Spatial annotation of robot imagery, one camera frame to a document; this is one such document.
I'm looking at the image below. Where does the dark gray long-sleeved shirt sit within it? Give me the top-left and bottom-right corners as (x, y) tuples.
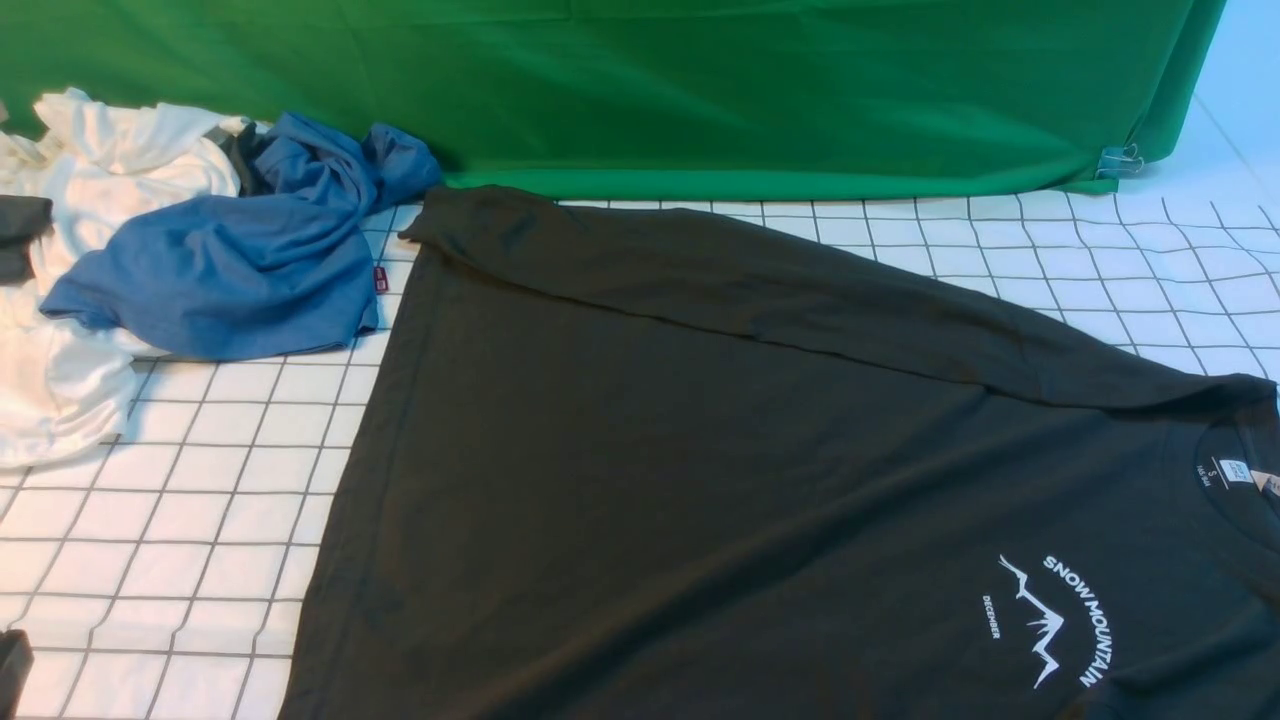
(279, 186), (1277, 719)

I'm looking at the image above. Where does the blue shirt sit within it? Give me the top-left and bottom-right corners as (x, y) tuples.
(40, 113), (443, 361)

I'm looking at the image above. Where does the dark garment at left edge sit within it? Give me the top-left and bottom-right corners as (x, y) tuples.
(1, 195), (52, 284)

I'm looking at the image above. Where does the white grid tablecloth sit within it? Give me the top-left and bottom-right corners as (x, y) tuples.
(1, 190), (1277, 719)

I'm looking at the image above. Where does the green backdrop cloth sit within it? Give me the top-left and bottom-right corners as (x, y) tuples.
(1, 1), (1226, 201)

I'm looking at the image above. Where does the white shirt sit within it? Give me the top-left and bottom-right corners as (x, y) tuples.
(1, 88), (250, 469)

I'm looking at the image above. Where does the metal binder clip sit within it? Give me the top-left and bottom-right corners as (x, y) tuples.
(1094, 143), (1146, 181)

